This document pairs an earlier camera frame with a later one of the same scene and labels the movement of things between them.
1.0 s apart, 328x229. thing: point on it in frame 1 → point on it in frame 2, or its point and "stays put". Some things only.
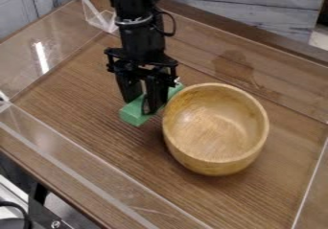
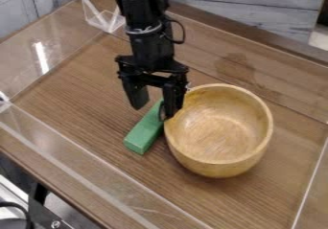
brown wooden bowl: (214, 127) stays put
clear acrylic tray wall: (101, 188) stays put
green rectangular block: (133, 110) → (145, 132)
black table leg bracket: (42, 216) stays put
